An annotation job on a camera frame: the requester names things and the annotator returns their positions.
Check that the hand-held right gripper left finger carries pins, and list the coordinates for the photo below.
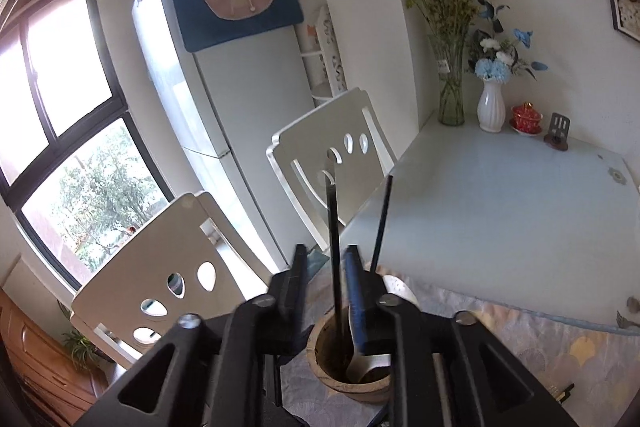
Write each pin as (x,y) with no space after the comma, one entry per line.
(292,302)

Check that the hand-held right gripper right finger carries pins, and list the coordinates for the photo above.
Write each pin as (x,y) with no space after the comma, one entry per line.
(359,302)

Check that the white rice spoon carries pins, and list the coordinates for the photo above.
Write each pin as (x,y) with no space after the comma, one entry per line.
(400,291)

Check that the wooden utensil holder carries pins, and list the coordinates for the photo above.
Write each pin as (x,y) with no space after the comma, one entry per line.
(325,364)

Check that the black chopstick with gold band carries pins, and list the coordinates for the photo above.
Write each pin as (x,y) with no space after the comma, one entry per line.
(564,392)

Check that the white dining chair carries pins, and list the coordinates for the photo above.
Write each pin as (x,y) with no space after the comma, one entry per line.
(320,147)
(150,257)

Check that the patterned fan print tablecloth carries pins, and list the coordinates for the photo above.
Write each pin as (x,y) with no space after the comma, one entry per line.
(525,347)

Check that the white refrigerator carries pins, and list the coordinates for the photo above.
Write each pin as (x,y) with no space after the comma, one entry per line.
(240,107)

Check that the green potted plant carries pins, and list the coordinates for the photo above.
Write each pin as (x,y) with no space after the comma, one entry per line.
(82,342)

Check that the glass vase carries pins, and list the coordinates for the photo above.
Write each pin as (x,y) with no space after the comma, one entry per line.
(450,97)

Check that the white ribbed vase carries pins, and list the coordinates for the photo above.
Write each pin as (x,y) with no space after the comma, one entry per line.
(491,107)

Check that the white carved shelf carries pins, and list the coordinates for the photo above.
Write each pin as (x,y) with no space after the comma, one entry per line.
(327,57)

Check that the red lidded tea cup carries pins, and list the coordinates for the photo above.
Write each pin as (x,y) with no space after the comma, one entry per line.
(526,117)

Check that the wooden cabinet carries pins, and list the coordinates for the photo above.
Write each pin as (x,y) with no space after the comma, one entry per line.
(40,367)

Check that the phone stand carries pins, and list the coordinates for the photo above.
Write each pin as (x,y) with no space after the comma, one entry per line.
(559,132)

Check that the blue and white flowers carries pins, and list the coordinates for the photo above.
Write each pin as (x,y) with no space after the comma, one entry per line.
(495,57)

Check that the black framed window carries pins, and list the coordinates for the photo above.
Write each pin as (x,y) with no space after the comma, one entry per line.
(75,107)

